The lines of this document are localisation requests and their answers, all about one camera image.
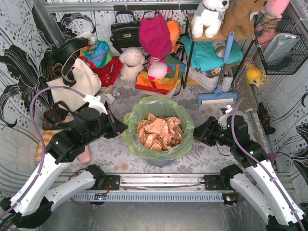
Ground green plastic trash bag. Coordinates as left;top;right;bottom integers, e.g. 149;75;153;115
122;96;194;161

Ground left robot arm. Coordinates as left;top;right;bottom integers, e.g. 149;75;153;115
0;107;128;229

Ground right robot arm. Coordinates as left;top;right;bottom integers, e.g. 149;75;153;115
193;115;308;231

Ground brown patterned bag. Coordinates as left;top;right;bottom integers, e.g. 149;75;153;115
42;101;76;130

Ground white canvas tote bag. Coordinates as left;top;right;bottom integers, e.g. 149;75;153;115
51;58;102;112

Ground blue trash bin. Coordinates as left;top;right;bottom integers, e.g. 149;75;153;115
143;158;176;168

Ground colourful printed bag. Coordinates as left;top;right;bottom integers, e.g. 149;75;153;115
79;40;113;69

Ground magenta cloth bag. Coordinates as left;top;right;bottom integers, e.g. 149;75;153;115
139;13;172;58

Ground small white plush toy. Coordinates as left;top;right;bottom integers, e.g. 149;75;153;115
103;92;120;104

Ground blue floor sweeper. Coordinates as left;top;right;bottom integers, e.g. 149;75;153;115
197;31;237;105

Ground crumpled brown paper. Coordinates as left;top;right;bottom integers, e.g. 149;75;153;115
136;113;183;152

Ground orange checkered towel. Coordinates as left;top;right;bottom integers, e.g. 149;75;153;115
36;131;55;161

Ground metal rod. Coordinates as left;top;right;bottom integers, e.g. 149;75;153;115
245;108;258;133

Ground white sneakers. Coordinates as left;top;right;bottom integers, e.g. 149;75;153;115
186;68;233;92

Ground rainbow striped cloth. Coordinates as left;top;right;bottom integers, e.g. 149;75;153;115
135;55;186;95

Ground red cloth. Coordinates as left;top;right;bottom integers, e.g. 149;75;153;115
93;56;123;87

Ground striped colourful sock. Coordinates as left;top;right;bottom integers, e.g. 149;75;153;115
268;153;277;163

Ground yellow plush duck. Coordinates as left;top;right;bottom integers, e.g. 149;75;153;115
244;60;261;87

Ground white plush sheep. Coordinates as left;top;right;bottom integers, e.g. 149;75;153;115
119;47;145;81

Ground pink white plush toy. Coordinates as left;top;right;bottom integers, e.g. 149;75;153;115
147;56;171;81

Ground black round hat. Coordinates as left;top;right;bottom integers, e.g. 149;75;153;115
51;38;90;64

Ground black leather handbag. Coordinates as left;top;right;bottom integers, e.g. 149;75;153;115
110;11;141;54

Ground black metal shelf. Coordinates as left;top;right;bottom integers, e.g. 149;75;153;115
181;13;256;89

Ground orange plush toy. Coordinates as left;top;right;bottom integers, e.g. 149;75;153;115
167;21;180;53

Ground silver foil pouch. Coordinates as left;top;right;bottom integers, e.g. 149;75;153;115
263;33;300;63

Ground brown teddy bear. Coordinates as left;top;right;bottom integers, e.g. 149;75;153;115
221;0;267;38

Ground white plush dog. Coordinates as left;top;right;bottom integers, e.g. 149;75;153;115
192;0;230;38

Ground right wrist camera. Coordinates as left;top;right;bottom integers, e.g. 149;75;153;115
218;105;233;128

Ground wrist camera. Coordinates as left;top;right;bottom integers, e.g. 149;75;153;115
83;94;107;115
218;105;233;128

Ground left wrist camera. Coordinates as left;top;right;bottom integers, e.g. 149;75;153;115
83;94;107;115

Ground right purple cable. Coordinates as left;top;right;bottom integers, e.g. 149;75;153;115
231;97;306;231

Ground purple cable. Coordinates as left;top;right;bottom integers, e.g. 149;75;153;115
231;97;306;231
0;86;87;218

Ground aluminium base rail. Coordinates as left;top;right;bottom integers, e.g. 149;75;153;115
55;172;293;193

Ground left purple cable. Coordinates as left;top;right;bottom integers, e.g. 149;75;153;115
0;86;87;218

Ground black wire basket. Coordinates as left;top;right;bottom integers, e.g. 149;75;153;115
254;12;308;75

